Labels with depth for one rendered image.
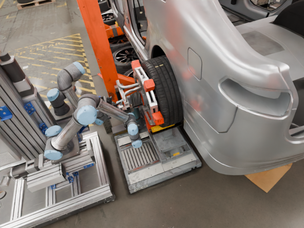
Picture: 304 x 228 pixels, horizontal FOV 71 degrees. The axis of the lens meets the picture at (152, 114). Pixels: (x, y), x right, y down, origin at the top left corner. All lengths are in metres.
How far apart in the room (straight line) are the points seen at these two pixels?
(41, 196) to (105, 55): 1.53
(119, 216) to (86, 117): 1.26
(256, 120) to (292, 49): 1.51
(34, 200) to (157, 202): 1.22
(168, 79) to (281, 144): 0.95
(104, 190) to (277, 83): 1.77
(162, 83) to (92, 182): 1.26
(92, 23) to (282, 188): 2.37
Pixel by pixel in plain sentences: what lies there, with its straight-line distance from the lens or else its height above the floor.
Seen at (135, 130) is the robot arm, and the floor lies 1.00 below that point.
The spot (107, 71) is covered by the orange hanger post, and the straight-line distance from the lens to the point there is 2.25.
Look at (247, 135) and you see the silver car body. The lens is 1.17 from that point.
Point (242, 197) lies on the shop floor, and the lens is 2.41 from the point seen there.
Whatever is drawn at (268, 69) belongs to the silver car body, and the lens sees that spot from 0.97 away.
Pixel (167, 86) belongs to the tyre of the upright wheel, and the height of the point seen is 1.08.
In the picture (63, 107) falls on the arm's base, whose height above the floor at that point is 0.88.
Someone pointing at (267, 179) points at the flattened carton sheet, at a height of 0.01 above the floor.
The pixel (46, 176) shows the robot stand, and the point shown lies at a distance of 1.90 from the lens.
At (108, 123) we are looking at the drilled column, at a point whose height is 0.17.
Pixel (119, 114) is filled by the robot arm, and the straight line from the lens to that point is 1.58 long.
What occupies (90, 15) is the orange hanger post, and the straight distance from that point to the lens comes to 2.03.
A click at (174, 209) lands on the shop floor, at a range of 2.28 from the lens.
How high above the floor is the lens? 2.13
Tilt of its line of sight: 44 degrees down
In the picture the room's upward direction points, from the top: 9 degrees counter-clockwise
